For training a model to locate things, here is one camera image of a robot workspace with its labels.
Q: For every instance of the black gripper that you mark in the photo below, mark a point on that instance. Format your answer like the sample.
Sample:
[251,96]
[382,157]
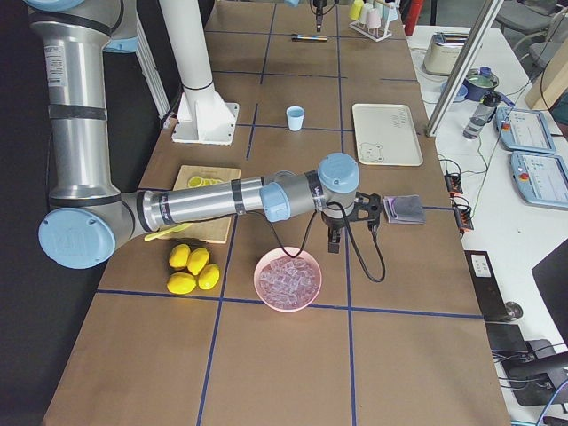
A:
[319,10]
[335,224]

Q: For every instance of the steel muddler black tip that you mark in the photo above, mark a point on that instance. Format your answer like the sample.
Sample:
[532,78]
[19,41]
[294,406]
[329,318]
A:
[309,38]

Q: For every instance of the yellow plastic cup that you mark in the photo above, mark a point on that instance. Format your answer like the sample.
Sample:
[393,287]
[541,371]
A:
[355,10]

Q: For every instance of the pink plastic cup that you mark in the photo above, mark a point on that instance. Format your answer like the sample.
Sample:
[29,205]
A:
[373,18]

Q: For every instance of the white cup rack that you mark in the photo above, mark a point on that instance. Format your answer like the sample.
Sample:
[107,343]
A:
[390,13]

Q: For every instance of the pink bowl of ice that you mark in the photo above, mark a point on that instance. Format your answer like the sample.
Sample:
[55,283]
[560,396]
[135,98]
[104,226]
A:
[286,283]

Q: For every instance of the light blue plastic cup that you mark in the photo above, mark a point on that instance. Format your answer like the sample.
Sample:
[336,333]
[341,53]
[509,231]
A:
[295,117]

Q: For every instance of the grey purple folded cloth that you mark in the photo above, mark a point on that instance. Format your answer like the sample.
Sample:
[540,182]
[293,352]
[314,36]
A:
[405,210]

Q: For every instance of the red bottle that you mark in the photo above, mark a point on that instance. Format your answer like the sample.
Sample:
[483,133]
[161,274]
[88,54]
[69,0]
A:
[413,14]

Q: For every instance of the cream bear serving tray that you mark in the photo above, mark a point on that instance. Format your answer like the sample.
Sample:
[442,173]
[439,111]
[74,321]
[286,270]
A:
[385,135]

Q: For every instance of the wooden cutting board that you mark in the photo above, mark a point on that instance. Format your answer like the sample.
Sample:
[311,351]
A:
[214,231]

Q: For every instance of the cream toaster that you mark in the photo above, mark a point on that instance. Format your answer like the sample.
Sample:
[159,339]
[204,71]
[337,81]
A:
[443,51]

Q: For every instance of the black power strip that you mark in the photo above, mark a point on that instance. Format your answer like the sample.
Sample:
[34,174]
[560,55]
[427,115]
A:
[460,205]

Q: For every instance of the lemon slices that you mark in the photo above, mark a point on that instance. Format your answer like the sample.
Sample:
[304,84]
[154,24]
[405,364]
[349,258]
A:
[199,181]

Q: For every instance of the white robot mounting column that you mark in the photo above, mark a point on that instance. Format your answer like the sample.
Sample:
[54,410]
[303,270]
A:
[203,117]

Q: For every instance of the purple saucepan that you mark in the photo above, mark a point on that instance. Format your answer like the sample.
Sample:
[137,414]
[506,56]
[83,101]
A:
[479,81]

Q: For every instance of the yellow plastic knife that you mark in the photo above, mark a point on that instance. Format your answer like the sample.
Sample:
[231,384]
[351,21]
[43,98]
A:
[167,231]

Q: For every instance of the clear water bottle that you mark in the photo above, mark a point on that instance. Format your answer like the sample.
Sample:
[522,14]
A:
[484,113]

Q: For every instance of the blue teach pendant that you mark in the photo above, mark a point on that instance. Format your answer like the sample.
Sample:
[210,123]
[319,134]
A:
[541,179]
[523,130]

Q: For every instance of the aluminium frame post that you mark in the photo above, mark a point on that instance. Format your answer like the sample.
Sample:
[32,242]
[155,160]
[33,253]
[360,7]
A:
[483,23]

